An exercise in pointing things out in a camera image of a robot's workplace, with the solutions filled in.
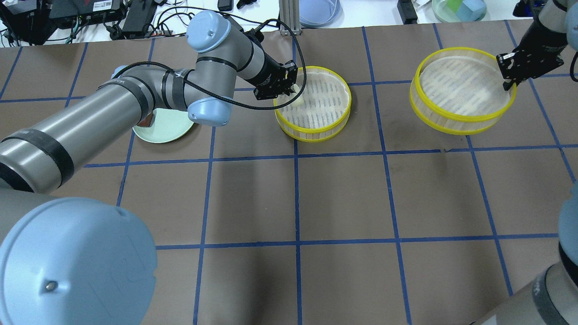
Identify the brown bun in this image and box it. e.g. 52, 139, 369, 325
136, 113, 154, 127

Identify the white bun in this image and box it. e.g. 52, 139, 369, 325
287, 84, 305, 108

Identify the light green plate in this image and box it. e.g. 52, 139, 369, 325
132, 108, 194, 144

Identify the aluminium frame post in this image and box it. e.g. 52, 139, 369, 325
279, 0, 302, 36

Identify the black power adapter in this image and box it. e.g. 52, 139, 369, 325
121, 0, 157, 39

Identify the yellow steamer basket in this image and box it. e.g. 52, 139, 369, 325
409, 47, 517, 135
275, 66, 353, 143

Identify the blue plate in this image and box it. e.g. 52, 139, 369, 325
299, 0, 341, 28

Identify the green bowl with sponges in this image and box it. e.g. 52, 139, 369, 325
431, 0, 487, 23

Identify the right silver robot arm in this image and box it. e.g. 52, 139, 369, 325
475, 0, 578, 325

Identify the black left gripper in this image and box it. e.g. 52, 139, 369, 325
246, 50, 298, 101

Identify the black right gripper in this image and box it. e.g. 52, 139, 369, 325
496, 20, 568, 91

